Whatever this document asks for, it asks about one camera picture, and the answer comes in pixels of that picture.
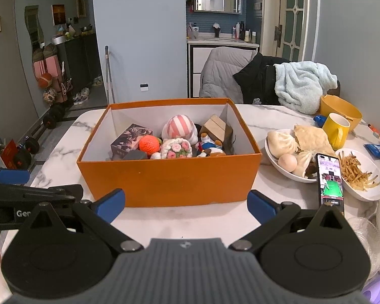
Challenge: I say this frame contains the potato strips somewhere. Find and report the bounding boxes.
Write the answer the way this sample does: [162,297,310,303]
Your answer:
[339,152,380,191]

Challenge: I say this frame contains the pink bags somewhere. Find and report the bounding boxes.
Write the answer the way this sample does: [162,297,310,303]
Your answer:
[33,55,60,80]

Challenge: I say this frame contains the white sneakers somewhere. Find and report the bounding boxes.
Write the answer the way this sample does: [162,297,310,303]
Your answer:
[72,88,91,105]

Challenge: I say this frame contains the glass plate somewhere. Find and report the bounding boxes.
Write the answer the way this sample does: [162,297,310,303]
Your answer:
[345,217,380,279]

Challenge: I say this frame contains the dark grey box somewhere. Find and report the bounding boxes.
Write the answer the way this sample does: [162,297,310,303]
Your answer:
[125,150,149,161]

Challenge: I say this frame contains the yellow bowl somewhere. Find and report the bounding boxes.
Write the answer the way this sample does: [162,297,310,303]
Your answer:
[320,94,363,132]

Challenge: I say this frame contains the egg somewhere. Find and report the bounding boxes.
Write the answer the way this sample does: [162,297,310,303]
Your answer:
[278,154,297,172]

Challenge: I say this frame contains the orange crochet ball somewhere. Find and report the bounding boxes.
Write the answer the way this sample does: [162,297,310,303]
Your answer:
[139,135,161,156]

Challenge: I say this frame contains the row of toiletry bottles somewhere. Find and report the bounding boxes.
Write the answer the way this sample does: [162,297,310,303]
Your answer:
[233,22,257,42]

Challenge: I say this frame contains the bear keychain plush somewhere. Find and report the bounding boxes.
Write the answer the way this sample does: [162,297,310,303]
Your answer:
[196,132,227,158]

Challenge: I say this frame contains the smartphone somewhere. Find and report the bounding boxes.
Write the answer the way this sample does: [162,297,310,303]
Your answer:
[314,153,345,219]

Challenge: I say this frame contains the yellow mug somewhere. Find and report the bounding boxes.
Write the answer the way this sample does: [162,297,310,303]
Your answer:
[322,113,351,151]

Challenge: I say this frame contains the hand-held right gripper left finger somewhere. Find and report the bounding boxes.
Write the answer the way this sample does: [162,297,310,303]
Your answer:
[17,188,144,252]

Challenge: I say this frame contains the orange box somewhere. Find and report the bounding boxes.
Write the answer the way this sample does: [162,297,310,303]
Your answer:
[77,98,262,208]

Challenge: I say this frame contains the flatbread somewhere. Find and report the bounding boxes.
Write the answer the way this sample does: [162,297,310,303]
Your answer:
[293,124,336,157]

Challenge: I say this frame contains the sunset picture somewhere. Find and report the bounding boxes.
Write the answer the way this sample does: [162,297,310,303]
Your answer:
[51,4,66,26]

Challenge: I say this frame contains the light blue blanket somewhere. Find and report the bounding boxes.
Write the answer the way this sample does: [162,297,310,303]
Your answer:
[274,61,339,115]

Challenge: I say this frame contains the grey jacket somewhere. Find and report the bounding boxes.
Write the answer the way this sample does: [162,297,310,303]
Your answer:
[199,46,258,104]

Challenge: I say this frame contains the tan box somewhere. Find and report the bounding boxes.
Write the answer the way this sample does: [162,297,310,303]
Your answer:
[199,114,234,143]

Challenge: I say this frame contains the white bowl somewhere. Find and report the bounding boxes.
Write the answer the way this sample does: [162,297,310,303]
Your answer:
[265,129,324,183]

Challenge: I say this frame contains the steamed bun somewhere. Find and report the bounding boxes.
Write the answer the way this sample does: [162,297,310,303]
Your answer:
[267,130,299,157]
[293,150,315,178]

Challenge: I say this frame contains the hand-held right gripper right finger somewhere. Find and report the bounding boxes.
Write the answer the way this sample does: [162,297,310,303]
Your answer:
[228,189,352,251]

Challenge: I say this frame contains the crochet doll with flowers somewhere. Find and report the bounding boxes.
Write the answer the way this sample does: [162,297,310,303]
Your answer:
[150,138,194,159]

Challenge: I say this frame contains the black jacket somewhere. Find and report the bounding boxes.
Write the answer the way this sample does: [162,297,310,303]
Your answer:
[233,52,292,106]

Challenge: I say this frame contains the dark printed card box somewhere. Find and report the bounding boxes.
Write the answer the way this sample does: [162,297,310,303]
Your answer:
[110,123,153,160]

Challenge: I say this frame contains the white cabinet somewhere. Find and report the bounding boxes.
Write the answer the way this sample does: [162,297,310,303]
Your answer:
[187,40,260,99]

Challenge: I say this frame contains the panda plush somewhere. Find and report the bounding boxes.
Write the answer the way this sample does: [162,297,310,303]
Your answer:
[161,114,203,146]

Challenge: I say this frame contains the wavy mirror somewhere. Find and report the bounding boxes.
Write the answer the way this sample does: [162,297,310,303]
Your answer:
[25,5,45,49]

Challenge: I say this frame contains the white glazed door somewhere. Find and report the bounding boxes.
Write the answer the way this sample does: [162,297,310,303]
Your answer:
[261,0,319,62]

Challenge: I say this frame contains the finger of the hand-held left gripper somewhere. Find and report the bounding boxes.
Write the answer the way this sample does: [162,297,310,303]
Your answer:
[0,166,30,185]
[0,184,84,208]

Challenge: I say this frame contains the white plate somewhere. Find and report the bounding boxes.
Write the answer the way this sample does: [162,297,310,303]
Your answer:
[335,148,380,201]

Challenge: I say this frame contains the black sideboard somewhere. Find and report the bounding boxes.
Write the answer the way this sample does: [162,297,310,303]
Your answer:
[52,33,102,102]

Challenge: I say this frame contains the red box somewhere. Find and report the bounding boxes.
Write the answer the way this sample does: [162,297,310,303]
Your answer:
[2,139,19,168]

